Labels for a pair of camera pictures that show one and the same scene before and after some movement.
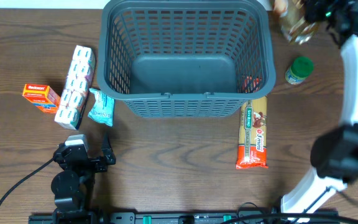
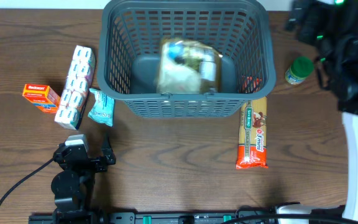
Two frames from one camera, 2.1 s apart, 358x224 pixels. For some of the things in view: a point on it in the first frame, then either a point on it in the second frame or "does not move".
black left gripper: [102, 165] does not move
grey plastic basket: [185, 58] does not move
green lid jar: [301, 68] does not move
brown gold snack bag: [288, 19] -> [188, 66]
